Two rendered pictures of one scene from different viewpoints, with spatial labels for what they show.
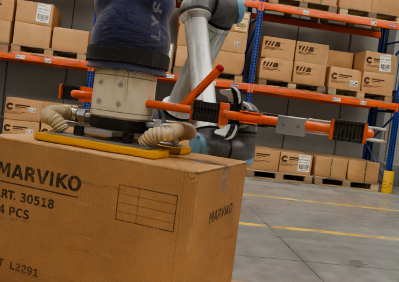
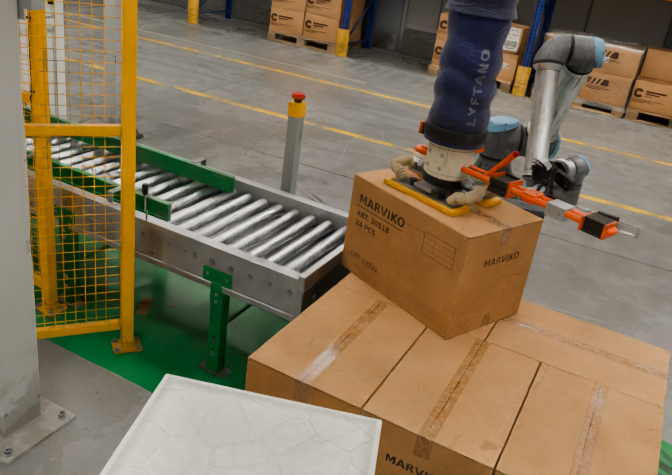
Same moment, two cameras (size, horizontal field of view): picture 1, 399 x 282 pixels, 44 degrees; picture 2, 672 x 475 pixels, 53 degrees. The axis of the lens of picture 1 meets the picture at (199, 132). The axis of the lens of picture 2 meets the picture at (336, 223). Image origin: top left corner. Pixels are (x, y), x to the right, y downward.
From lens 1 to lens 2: 127 cm
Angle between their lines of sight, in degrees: 35
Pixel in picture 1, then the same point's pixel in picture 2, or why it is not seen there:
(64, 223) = (393, 245)
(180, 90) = not seen: hidden behind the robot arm
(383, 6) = not seen: outside the picture
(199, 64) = (538, 117)
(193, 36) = (539, 89)
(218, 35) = (575, 79)
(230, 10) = (585, 59)
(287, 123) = (552, 210)
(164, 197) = (449, 247)
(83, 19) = not seen: outside the picture
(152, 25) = (469, 115)
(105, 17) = (436, 105)
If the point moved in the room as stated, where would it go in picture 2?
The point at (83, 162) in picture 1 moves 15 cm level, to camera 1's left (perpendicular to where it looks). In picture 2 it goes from (406, 210) to (370, 197)
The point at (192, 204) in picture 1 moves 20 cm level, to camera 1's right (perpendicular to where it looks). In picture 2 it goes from (463, 257) to (522, 279)
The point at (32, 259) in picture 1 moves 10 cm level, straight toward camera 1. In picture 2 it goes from (375, 261) to (369, 272)
